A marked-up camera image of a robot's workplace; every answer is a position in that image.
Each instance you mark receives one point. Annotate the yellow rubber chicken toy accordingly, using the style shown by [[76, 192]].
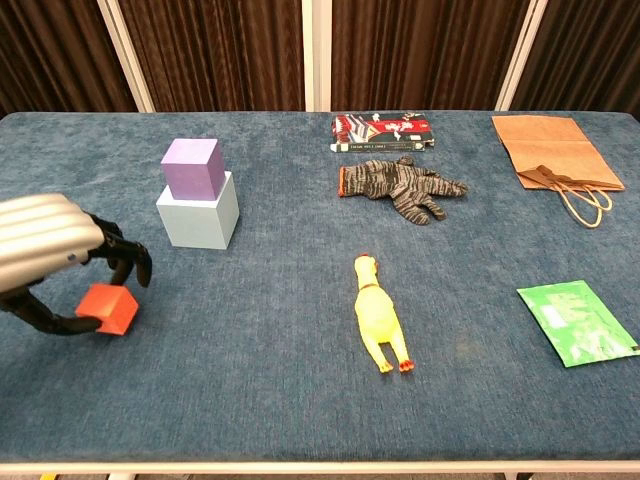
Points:
[[375, 310]]

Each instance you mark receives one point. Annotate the grey striped knit glove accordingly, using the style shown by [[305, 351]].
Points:
[[395, 185]]

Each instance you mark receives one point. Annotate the large light blue cube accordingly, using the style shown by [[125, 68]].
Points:
[[197, 225]]

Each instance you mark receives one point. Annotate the white partition frame post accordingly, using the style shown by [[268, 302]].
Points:
[[127, 60], [522, 55], [317, 55]]

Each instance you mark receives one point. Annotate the red black printed box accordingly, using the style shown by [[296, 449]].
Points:
[[380, 131]]

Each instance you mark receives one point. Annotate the small orange cube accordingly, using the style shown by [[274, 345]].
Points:
[[112, 307]]

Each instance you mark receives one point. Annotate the brown paper bag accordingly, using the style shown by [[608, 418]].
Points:
[[550, 150]]

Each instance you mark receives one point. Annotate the green foil packet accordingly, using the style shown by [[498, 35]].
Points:
[[575, 325]]

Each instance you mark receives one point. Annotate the blue table cloth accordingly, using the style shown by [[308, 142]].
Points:
[[280, 390]]

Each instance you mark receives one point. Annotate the medium purple cube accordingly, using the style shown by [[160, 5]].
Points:
[[190, 172]]

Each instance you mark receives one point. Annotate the dark brown curtain panel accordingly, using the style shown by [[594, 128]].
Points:
[[420, 55], [215, 55], [590, 55], [55, 55]]

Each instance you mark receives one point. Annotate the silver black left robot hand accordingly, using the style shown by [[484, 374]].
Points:
[[40, 235]]

